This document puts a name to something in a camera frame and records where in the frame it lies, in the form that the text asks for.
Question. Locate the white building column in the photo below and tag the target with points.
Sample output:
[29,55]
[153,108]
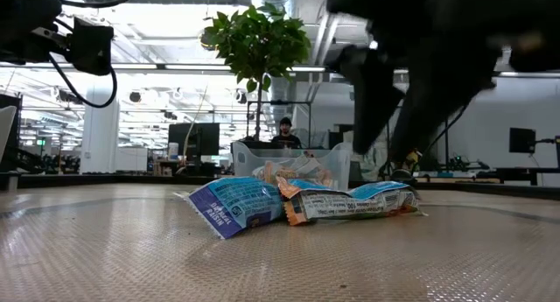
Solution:
[100,131]

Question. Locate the person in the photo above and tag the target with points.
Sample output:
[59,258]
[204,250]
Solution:
[286,140]

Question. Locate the grey plastic bin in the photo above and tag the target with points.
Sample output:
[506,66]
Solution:
[5,127]

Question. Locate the translucent mat black border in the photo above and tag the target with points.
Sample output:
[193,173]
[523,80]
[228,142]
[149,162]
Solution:
[131,258]

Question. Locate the black computer monitor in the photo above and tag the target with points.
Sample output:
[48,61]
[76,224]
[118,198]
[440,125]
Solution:
[205,138]

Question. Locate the small black monitor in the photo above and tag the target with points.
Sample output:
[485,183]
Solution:
[522,140]

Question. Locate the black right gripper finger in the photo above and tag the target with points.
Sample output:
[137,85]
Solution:
[437,100]
[372,100]

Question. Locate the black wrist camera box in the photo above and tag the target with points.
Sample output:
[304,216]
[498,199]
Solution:
[92,46]

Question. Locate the blue purple granola bar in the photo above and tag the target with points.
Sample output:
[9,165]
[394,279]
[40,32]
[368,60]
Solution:
[236,201]

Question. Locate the black table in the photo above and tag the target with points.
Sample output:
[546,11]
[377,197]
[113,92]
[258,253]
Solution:
[525,170]

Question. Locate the green potted plant black pot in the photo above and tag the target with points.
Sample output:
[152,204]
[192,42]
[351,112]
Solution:
[258,44]

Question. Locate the clear plastic bin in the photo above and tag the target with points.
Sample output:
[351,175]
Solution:
[249,162]

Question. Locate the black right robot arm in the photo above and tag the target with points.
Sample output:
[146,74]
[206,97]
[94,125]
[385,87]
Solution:
[538,57]

